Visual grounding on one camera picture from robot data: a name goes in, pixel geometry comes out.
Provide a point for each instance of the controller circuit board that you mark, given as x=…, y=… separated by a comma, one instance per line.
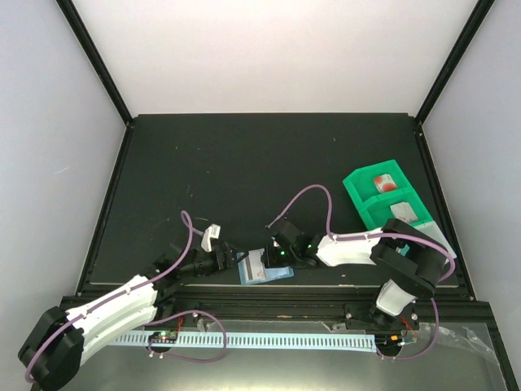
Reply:
x=391, y=340
x=163, y=337

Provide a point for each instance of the black aluminium front rail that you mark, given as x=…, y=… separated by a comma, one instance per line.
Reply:
x=322, y=304

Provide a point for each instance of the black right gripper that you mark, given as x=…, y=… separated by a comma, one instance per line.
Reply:
x=269, y=259

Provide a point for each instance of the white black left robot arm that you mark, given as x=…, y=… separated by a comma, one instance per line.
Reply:
x=63, y=340

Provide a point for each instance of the blue leather card holder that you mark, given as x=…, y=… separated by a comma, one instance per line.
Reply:
x=270, y=274

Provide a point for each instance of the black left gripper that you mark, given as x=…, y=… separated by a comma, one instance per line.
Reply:
x=229, y=259

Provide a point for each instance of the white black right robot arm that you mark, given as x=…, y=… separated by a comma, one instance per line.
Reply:
x=410, y=262

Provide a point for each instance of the black right side rail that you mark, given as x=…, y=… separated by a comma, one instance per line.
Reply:
x=446, y=222

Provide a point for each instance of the black frame post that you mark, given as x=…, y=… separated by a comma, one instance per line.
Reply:
x=91, y=51
x=465, y=37

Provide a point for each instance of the green divided storage bin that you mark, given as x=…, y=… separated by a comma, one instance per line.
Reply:
x=374, y=208

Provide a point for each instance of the right controller circuit board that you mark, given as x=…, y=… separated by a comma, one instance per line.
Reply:
x=391, y=340

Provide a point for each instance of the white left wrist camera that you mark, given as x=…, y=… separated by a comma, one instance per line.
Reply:
x=210, y=234

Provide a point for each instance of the black rear right frame post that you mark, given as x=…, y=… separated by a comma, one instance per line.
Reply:
x=465, y=37

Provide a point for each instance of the light blue slotted cable duct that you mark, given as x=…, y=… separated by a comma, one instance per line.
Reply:
x=255, y=340

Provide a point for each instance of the black rear left frame post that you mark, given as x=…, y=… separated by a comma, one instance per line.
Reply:
x=91, y=51

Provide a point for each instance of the black left side rail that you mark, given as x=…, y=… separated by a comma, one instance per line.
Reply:
x=101, y=223

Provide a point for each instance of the left controller circuit board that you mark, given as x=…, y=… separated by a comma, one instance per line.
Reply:
x=163, y=337

